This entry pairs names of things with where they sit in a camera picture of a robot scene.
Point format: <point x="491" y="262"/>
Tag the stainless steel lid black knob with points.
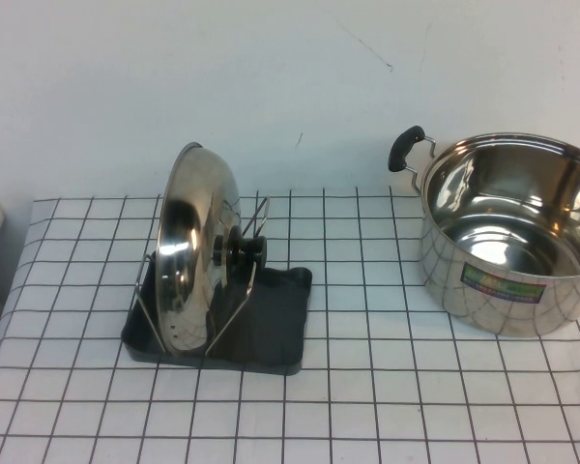
<point x="188" y="251"/>

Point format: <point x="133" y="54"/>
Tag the white black-grid tablecloth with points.
<point x="319" y="411"/>

